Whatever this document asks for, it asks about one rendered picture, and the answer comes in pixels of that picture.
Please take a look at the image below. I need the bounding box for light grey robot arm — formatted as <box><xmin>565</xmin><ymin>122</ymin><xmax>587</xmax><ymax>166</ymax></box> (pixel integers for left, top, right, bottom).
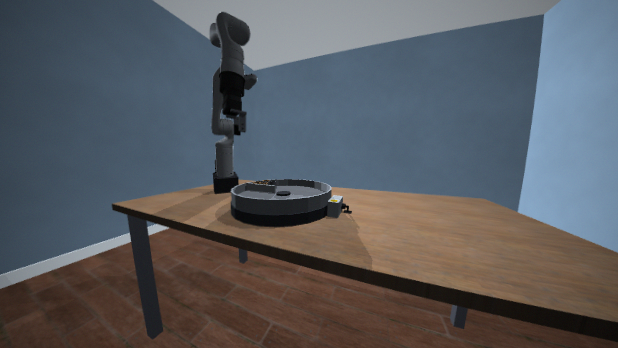
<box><xmin>209</xmin><ymin>12</ymin><xmax>250</xmax><ymax>177</ymax></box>

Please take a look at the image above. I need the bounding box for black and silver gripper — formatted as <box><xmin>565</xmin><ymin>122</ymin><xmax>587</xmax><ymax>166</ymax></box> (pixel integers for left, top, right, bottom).
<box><xmin>219</xmin><ymin>57</ymin><xmax>257</xmax><ymax>136</ymax></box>

